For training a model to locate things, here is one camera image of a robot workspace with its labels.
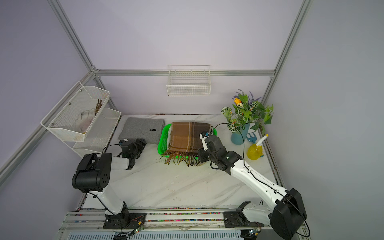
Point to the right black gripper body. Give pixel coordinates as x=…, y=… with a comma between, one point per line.
x=213, y=157

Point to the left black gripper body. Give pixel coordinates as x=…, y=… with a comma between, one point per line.
x=134, y=153

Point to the grey scarf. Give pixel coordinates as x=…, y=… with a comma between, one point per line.
x=141, y=128

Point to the green plastic basket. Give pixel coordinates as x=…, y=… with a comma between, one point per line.
x=163, y=140

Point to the brown plaid fringed scarf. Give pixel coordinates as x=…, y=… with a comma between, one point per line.
x=184, y=143

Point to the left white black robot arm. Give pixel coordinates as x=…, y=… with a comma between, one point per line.
x=93, y=174

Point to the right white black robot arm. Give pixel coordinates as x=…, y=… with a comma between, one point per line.
x=282, y=210

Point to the white mesh lower shelf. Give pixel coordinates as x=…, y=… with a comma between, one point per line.
x=100, y=134

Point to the white mesh shelf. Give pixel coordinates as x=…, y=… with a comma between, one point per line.
x=100, y=134
x=60, y=121

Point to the small blue garden fork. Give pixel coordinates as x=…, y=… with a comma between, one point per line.
x=252, y=138

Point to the artificial plant in blue vase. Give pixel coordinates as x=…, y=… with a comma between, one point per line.
x=246, y=113

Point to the clear plastic item in shelf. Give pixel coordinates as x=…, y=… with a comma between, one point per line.
x=84, y=120

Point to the white mesh upper shelf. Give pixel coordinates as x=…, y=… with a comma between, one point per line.
x=60, y=121

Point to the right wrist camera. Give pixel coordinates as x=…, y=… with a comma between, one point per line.
x=203, y=137

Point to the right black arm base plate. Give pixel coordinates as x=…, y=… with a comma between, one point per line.
x=237, y=219

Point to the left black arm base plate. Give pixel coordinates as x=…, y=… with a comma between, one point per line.
x=129, y=221

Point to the white wire wall basket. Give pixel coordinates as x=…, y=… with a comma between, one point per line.
x=189, y=80

